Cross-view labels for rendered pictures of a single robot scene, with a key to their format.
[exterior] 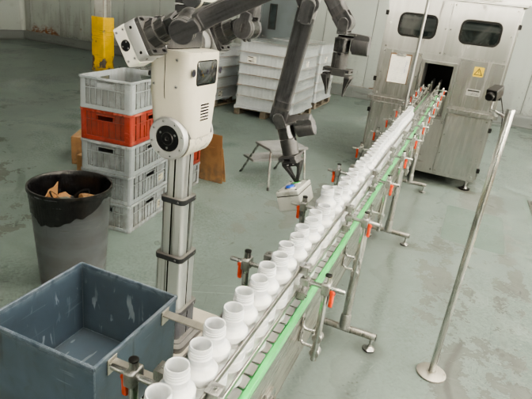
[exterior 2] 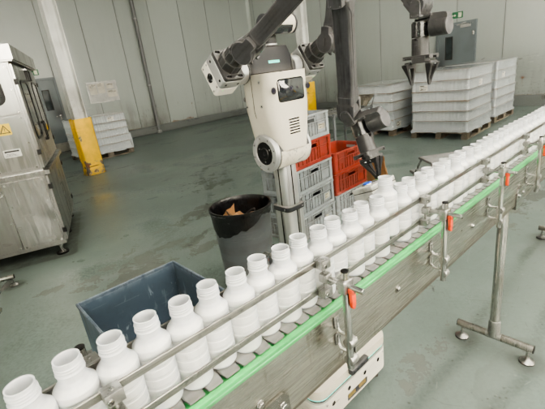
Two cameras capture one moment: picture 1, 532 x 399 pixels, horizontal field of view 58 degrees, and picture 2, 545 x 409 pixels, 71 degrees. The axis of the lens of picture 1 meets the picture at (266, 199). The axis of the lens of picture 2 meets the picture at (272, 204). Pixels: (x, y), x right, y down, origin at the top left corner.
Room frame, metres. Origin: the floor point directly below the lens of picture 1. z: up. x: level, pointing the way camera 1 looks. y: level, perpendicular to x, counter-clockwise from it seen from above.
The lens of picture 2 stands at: (0.33, -0.39, 1.50)
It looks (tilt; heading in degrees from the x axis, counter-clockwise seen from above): 19 degrees down; 30
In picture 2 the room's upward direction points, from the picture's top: 7 degrees counter-clockwise
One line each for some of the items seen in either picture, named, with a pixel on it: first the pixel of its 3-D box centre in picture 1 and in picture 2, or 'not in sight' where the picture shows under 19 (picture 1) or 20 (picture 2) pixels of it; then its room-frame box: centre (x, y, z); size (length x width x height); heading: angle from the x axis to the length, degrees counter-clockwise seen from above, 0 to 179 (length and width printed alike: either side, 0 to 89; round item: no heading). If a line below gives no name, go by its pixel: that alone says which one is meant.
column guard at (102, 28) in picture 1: (103, 43); (307, 102); (10.64, 3.88, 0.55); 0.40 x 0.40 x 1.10; 70
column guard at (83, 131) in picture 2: not in sight; (87, 146); (5.30, 6.46, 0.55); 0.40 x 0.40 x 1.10; 70
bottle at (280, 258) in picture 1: (275, 286); (284, 282); (0.94, -0.05, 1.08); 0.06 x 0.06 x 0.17
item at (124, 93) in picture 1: (127, 89); (293, 127); (3.51, 1.10, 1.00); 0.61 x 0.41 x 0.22; 167
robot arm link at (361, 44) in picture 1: (355, 36); (432, 16); (1.80, -0.24, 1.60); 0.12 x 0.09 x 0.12; 70
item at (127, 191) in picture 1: (127, 175); (300, 196); (3.51, 1.10, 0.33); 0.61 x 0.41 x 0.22; 166
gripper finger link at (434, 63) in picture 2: (340, 83); (425, 71); (1.81, -0.22, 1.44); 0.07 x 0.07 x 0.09; 70
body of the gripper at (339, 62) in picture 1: (339, 62); (420, 49); (1.81, -0.20, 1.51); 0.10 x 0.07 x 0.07; 70
